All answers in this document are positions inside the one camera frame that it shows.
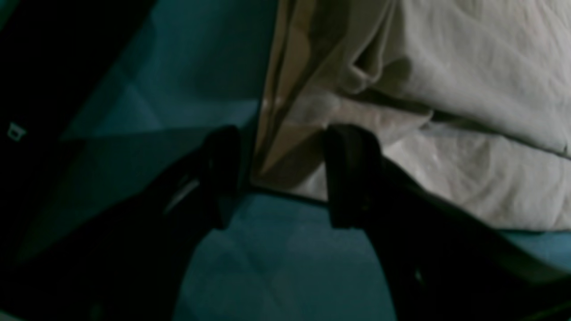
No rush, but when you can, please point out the beige T-shirt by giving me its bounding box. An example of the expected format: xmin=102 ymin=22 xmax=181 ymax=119
xmin=251 ymin=0 xmax=571 ymax=231

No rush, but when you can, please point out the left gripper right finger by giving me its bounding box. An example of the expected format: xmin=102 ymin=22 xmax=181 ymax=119
xmin=323 ymin=124 xmax=571 ymax=321

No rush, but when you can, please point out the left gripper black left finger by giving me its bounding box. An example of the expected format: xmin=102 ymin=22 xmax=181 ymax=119
xmin=1 ymin=126 xmax=241 ymax=321

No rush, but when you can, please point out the blue table cloth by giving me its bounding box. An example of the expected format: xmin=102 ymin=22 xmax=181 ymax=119
xmin=0 ymin=0 xmax=571 ymax=321

